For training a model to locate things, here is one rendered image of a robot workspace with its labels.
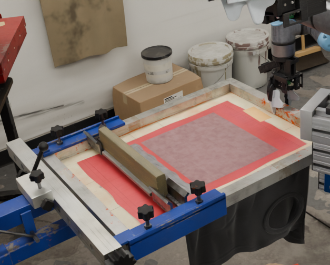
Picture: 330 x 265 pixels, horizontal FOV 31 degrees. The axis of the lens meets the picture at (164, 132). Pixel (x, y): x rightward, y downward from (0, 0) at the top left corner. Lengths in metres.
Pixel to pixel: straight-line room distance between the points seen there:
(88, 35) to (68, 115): 0.55
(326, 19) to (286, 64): 0.78
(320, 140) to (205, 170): 0.39
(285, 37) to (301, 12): 0.90
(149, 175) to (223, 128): 0.45
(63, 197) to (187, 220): 0.34
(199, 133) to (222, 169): 0.23
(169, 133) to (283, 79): 0.42
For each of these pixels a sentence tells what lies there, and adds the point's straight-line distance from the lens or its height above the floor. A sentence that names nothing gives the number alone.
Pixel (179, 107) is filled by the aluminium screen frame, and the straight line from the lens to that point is 2.14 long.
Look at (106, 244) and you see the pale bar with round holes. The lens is 1.46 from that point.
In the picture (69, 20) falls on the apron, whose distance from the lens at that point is 3.72.
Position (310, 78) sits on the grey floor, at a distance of 4.55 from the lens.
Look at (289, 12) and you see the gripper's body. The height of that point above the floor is 1.63.
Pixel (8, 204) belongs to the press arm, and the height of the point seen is 1.04.
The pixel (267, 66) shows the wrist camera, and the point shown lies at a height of 1.13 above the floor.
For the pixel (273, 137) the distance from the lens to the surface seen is 1.95.
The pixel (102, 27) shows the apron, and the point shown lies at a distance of 3.81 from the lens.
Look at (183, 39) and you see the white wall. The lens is 4.26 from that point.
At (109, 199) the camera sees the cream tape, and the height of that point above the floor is 0.95.
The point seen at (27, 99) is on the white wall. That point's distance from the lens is 3.84.
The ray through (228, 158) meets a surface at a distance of 1.86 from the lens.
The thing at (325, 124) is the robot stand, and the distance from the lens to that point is 1.56.
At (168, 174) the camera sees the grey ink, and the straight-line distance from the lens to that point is 1.80.
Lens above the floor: 1.96
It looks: 30 degrees down
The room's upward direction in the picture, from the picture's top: 7 degrees counter-clockwise
